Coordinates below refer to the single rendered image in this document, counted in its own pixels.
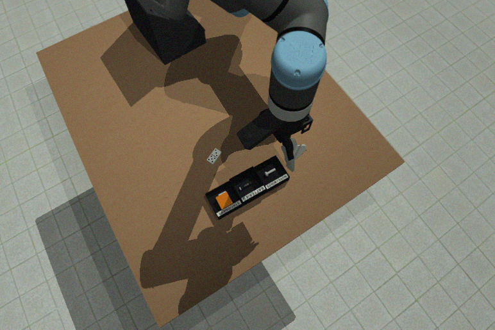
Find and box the orange rectangular block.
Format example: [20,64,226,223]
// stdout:
[216,192,233,209]

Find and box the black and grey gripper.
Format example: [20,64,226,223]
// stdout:
[273,114,313,172]

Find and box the white domino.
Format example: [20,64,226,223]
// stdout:
[207,148,222,165]

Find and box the black rack of labelled bins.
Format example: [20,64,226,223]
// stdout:
[206,155,290,220]

